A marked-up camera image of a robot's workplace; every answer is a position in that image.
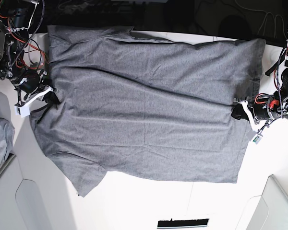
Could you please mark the white bin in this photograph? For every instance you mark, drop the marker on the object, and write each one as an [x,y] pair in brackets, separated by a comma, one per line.
[21,203]
[268,211]

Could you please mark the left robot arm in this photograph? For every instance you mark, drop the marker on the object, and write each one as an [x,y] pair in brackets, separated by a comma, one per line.
[278,106]

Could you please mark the grey t-shirt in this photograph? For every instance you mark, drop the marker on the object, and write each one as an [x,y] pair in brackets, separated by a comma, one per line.
[145,106]

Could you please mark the pile of grey clothes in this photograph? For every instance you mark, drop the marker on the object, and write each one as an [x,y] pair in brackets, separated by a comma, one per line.
[7,130]

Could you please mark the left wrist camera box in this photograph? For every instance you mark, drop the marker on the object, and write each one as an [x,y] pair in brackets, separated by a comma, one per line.
[254,136]

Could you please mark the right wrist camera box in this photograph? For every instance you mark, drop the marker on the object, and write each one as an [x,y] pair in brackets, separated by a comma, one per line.
[22,111]

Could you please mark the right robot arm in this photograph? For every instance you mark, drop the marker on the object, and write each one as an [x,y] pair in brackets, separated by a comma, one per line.
[22,61]

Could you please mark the right white bin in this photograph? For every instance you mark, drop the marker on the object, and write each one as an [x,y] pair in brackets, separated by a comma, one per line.
[268,211]

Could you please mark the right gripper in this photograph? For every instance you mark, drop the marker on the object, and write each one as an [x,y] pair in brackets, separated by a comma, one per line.
[29,86]

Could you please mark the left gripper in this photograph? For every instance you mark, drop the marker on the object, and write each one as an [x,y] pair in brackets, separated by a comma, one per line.
[253,110]

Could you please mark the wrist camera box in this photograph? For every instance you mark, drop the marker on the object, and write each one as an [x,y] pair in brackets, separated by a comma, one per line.
[22,111]
[254,136]

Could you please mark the left white bin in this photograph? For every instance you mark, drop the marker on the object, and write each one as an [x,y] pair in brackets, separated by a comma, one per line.
[21,203]

